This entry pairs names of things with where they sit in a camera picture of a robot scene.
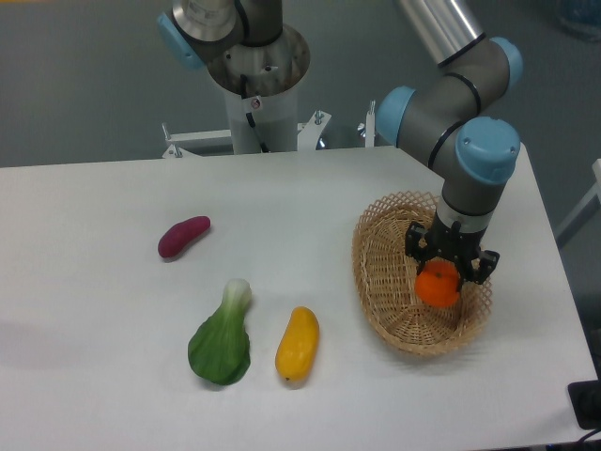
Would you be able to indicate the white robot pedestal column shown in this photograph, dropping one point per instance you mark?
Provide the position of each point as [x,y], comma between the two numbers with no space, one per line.
[263,124]

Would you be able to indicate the black device at table edge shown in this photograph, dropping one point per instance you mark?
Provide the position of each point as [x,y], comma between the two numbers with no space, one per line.
[585,400]

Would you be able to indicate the white metal base frame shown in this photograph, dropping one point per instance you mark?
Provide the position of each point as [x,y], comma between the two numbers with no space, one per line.
[310,136]

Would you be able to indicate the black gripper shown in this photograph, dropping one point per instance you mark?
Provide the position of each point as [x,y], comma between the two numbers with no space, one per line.
[450,243]

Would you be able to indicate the green bok choy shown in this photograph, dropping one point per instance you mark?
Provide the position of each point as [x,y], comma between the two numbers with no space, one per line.
[219,351]

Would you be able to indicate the woven wicker basket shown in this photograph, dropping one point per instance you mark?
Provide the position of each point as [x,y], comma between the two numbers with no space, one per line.
[384,278]

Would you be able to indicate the purple sweet potato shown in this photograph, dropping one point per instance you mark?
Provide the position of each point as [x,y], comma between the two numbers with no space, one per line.
[179,236]

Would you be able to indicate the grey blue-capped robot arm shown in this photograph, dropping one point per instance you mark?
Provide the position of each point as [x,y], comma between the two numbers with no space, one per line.
[256,60]

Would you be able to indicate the yellow mango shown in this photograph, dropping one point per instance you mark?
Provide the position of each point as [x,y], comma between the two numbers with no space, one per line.
[296,353]

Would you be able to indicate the orange fruit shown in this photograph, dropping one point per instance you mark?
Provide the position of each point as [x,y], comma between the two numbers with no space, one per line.
[437,284]

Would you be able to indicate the white frame at right edge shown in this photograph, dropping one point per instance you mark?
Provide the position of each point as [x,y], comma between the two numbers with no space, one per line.
[581,213]

